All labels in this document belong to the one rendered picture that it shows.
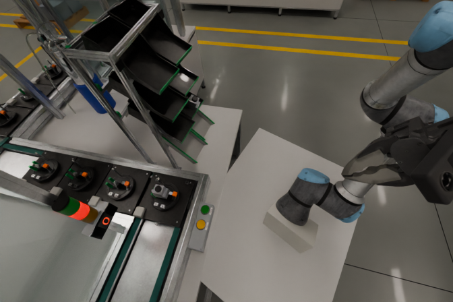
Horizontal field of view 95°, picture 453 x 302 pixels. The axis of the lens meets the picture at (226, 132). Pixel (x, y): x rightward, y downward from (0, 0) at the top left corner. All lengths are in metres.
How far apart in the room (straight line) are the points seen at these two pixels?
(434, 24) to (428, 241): 2.20
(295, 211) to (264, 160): 0.43
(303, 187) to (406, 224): 1.62
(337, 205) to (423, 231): 1.62
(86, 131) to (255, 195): 1.27
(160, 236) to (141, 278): 0.18
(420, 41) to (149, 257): 1.17
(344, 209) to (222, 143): 0.77
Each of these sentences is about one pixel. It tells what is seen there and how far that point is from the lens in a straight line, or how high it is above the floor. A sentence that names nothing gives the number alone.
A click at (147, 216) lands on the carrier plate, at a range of 1.16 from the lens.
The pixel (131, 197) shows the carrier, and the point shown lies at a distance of 1.23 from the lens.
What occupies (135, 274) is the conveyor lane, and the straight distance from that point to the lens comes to 1.19.
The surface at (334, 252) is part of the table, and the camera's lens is 1.23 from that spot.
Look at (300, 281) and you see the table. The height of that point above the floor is 0.86.
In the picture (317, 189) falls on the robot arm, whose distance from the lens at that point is 0.97.
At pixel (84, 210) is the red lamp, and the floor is 1.33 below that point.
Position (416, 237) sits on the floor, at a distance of 2.50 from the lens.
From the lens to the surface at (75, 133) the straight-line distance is 1.84.
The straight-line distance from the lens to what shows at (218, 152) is 1.34.
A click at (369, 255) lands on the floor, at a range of 2.27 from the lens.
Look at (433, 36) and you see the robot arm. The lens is 0.48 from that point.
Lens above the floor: 2.01
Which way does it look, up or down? 54 degrees down
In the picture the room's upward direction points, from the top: 6 degrees counter-clockwise
